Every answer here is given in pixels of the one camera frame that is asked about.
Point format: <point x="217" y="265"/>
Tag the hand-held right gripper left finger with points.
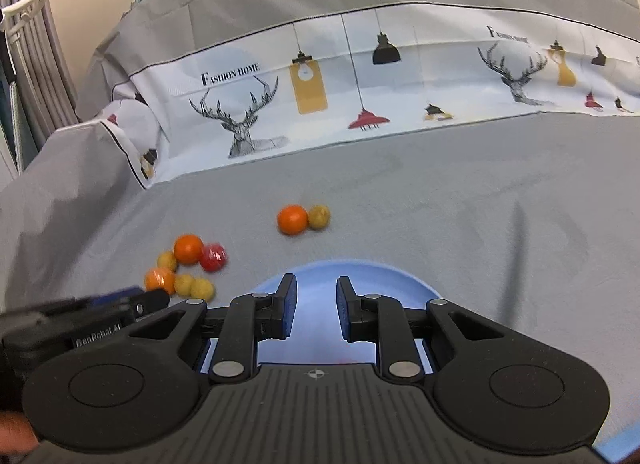
<point x="285" y="306"/>

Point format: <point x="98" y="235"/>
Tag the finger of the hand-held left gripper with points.
<point x="117" y="296"/>

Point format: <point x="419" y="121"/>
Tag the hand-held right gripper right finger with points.
<point x="344" y="309"/>

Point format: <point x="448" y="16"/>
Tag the light blue plate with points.
<point x="315" y="294"/>

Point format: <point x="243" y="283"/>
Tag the plastic-wrapped orange tangerine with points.
<point x="160" y="279"/>

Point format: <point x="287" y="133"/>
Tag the plastic-wrapped red fruit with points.
<point x="215" y="257"/>

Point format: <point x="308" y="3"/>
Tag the brownish yellow round fruit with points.
<point x="319" y="217"/>

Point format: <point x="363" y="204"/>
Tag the person's left hand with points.
<point x="15" y="431"/>

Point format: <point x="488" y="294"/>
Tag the grey bed sheet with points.
<point x="425" y="194"/>

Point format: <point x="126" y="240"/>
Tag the grey curtain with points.
<point x="45" y="69"/>

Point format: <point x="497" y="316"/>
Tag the light blue cloth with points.
<point x="620" y="446"/>

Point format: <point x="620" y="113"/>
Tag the white plastic rack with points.
<point x="25" y="2"/>

